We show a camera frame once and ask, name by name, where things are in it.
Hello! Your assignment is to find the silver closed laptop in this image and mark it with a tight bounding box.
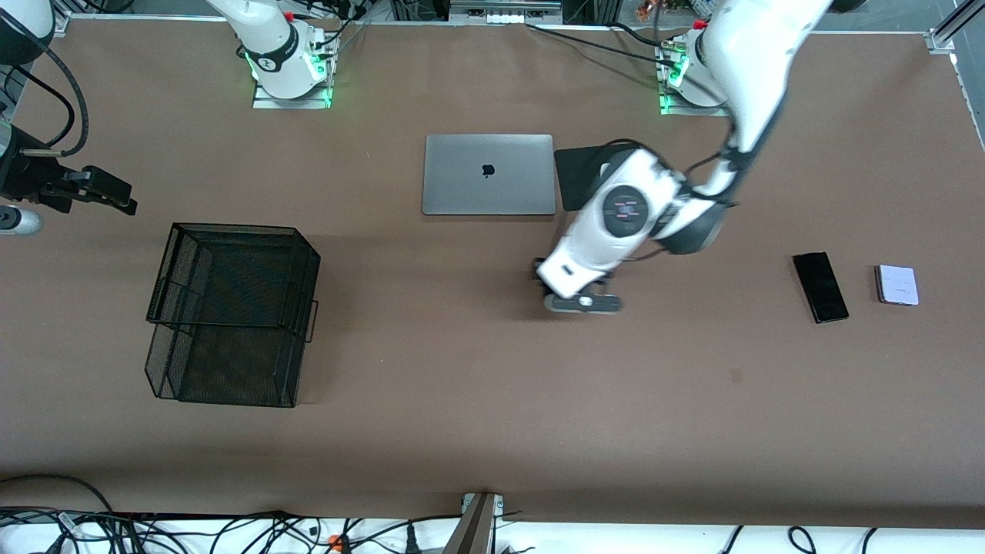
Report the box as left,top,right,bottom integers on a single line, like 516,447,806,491
422,134,556,216

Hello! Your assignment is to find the black two-tier mesh rack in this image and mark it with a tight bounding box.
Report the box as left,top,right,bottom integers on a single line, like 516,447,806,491
145,222,322,409

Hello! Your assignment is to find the large black smartphone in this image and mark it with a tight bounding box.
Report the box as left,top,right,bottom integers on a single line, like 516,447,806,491
793,252,850,325

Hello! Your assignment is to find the short black table cable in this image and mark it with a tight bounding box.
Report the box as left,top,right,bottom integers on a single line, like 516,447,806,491
612,22,664,47

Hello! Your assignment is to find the long black table cable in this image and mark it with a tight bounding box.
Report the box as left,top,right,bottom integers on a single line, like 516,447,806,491
526,23,672,65

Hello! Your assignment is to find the grey arched floor cable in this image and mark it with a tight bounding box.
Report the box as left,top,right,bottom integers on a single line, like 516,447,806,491
0,473,116,515

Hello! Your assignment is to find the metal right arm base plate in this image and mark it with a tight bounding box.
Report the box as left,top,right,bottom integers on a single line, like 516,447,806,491
252,31,335,110

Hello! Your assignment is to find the black mouse pad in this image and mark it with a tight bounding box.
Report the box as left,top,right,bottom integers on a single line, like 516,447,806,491
554,143,620,212

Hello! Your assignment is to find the white power strip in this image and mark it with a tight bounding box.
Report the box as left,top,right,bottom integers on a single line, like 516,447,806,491
449,0,564,25

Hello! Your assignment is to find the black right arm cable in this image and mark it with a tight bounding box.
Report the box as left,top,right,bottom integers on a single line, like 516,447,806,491
0,27,92,159

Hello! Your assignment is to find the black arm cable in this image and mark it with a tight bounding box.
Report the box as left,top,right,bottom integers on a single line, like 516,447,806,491
0,27,92,159
585,138,743,266

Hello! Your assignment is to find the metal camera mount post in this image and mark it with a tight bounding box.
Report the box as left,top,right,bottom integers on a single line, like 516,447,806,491
442,492,505,554

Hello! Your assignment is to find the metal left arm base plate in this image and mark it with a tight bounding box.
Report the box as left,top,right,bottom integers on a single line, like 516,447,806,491
659,38,730,118

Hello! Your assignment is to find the lavender flip phone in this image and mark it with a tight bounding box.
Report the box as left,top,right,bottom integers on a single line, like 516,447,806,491
874,264,920,307

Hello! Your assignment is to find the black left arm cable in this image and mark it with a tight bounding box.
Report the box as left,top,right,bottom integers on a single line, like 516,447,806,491
585,138,743,266

